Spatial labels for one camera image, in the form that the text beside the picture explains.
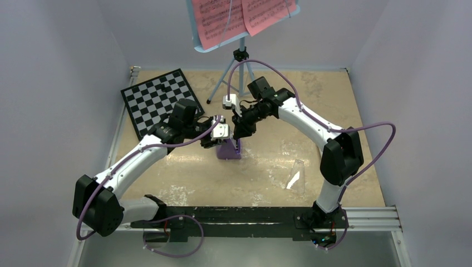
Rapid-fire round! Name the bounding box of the pink sheet music left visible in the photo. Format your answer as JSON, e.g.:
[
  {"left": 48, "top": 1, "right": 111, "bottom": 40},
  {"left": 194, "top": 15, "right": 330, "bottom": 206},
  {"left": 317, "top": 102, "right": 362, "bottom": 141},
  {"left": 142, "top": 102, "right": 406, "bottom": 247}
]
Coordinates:
[{"left": 190, "top": 0, "right": 247, "bottom": 50}]

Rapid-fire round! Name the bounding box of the light blue music stand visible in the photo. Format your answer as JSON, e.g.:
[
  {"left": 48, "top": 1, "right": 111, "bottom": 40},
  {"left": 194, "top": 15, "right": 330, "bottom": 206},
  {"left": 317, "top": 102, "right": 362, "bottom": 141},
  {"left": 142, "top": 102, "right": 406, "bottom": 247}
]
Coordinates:
[{"left": 186, "top": 1, "right": 300, "bottom": 104}]

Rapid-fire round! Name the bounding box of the black white checkerboard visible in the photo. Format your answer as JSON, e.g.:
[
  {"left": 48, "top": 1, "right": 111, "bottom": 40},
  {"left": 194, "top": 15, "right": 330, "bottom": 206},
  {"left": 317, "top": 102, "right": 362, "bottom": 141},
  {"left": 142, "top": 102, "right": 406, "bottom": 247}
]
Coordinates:
[{"left": 121, "top": 68, "right": 205, "bottom": 140}]

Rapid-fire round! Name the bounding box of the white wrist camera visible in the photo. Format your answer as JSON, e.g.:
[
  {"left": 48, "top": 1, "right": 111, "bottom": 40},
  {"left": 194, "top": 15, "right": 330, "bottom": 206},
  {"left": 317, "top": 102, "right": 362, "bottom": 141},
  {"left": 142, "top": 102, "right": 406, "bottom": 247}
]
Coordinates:
[
  {"left": 210, "top": 122, "right": 230, "bottom": 141},
  {"left": 222, "top": 93, "right": 242, "bottom": 117}
]

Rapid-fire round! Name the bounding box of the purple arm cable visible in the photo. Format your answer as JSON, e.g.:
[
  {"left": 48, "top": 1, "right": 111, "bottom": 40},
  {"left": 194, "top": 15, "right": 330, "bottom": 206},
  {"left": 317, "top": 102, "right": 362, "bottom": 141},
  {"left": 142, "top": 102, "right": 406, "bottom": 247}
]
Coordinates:
[
  {"left": 76, "top": 115, "right": 222, "bottom": 241},
  {"left": 227, "top": 59, "right": 397, "bottom": 205}
]

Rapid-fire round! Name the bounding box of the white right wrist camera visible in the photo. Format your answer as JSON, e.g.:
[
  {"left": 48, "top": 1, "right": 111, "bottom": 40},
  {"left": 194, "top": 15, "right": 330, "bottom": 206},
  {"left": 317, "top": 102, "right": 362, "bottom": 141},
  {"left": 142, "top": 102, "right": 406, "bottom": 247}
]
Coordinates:
[{"left": 222, "top": 93, "right": 242, "bottom": 117}]

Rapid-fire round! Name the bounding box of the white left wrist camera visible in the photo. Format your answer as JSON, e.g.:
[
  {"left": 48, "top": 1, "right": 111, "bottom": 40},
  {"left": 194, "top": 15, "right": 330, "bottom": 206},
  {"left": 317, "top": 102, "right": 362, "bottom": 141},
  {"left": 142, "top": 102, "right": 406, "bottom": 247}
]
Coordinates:
[{"left": 210, "top": 122, "right": 230, "bottom": 141}]

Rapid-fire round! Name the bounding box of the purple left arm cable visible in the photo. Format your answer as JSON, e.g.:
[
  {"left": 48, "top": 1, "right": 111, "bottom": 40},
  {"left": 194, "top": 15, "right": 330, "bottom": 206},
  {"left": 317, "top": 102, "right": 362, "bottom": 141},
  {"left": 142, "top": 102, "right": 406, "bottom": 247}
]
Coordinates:
[{"left": 76, "top": 115, "right": 222, "bottom": 241}]

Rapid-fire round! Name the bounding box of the clear plastic metronome cover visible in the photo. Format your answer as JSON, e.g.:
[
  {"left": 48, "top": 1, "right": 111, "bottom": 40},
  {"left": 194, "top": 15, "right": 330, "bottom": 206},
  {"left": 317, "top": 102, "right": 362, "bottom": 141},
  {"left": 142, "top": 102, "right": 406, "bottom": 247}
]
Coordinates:
[{"left": 285, "top": 160, "right": 305, "bottom": 195}]

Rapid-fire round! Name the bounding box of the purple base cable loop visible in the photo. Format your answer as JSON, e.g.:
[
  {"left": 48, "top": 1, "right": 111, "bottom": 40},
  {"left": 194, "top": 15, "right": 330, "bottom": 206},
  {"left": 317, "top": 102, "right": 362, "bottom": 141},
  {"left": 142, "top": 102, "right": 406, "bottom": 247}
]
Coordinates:
[{"left": 142, "top": 212, "right": 205, "bottom": 258}]

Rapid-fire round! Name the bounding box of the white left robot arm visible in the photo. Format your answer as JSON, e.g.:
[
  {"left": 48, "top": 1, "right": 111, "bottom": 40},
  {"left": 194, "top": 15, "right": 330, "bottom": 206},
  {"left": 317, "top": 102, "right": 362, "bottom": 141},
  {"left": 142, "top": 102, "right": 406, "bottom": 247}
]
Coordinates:
[{"left": 72, "top": 99, "right": 230, "bottom": 240}]

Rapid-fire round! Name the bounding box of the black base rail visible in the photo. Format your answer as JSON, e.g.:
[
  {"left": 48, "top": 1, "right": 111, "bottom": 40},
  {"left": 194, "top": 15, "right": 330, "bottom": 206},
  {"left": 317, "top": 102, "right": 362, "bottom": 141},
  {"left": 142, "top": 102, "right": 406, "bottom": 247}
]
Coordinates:
[{"left": 131, "top": 206, "right": 349, "bottom": 245}]

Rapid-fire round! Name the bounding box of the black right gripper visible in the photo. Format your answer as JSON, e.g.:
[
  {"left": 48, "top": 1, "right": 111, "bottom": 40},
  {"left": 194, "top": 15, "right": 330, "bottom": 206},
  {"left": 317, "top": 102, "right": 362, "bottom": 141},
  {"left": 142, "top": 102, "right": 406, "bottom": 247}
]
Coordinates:
[{"left": 232, "top": 101, "right": 268, "bottom": 140}]

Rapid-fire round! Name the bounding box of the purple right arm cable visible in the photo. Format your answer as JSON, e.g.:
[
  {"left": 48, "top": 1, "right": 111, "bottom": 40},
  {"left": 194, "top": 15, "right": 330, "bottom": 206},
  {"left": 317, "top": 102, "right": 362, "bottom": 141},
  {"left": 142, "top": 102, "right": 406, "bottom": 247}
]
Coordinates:
[{"left": 227, "top": 59, "right": 397, "bottom": 205}]

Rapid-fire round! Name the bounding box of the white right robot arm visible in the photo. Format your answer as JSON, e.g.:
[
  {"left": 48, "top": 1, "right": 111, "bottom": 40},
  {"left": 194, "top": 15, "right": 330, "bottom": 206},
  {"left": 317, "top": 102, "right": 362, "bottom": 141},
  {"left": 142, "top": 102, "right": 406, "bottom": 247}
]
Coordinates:
[{"left": 223, "top": 77, "right": 364, "bottom": 226}]

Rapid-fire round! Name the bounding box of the purple metronome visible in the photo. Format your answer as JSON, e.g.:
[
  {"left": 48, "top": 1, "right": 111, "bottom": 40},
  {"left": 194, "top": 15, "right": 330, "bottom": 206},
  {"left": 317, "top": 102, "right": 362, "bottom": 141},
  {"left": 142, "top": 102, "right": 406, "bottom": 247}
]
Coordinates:
[{"left": 216, "top": 138, "right": 242, "bottom": 160}]

